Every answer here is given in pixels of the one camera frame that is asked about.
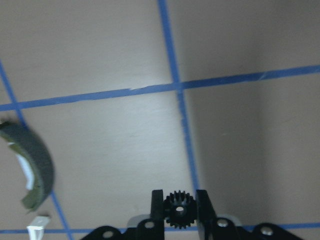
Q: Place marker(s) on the black bearing gear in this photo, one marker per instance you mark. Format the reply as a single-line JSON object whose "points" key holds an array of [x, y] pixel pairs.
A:
{"points": [[179, 209]]}

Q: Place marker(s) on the green brake shoe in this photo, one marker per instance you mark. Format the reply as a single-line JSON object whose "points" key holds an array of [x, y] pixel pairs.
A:
{"points": [[35, 161]]}

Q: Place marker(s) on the white curved plastic bracket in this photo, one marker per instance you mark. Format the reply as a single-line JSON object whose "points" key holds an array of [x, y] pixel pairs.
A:
{"points": [[36, 229]]}

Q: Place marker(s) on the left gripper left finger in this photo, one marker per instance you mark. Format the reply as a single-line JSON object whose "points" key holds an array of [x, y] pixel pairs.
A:
{"points": [[157, 215]]}

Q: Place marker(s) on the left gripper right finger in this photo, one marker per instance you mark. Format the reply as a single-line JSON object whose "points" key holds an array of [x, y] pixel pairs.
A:
{"points": [[206, 215]]}

